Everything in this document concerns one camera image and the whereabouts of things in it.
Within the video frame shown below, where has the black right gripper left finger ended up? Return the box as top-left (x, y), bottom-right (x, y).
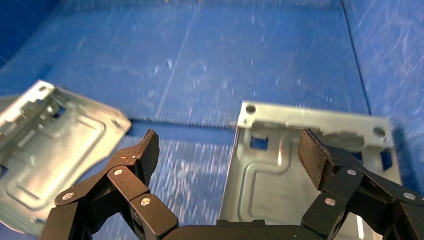
top-left (39, 128), bottom-right (180, 240)

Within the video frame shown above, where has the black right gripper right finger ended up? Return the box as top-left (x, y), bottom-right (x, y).
top-left (297, 128), bottom-right (424, 240)

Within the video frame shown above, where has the stamped metal bracket plate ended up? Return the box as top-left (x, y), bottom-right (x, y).
top-left (217, 100), bottom-right (403, 240)
top-left (0, 79), bottom-right (132, 238)

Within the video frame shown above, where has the blue corrugated box red side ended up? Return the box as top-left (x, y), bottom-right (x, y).
top-left (0, 0), bottom-right (424, 240)

